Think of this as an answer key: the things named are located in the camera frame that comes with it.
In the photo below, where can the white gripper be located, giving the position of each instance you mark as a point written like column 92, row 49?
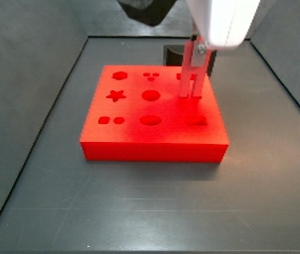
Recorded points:
column 223, row 21

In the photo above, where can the black curved holder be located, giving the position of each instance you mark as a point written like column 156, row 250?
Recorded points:
column 174, row 57

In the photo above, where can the red shape-sorting block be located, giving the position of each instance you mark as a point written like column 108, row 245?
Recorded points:
column 141, row 122

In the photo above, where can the red double-square peg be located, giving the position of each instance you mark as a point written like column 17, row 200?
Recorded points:
column 192, row 75

